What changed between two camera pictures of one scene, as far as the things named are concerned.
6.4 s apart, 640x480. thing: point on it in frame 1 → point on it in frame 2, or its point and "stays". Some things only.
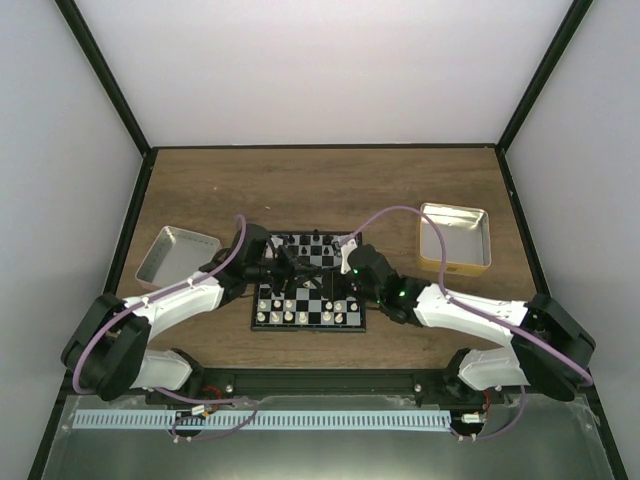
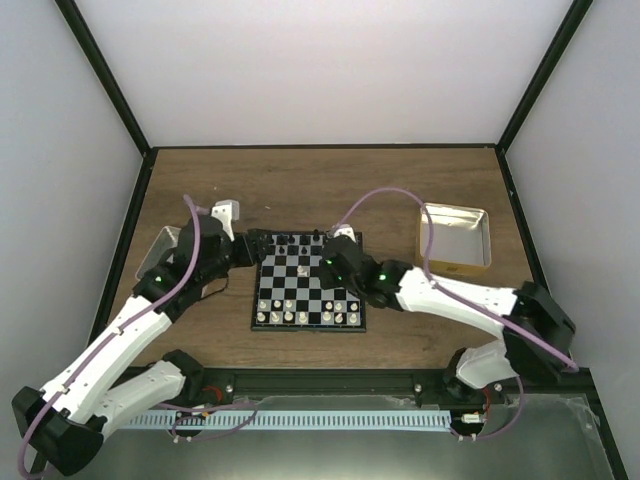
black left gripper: (290, 263) → (253, 251)
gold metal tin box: (467, 237) stays
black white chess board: (303, 309) stays
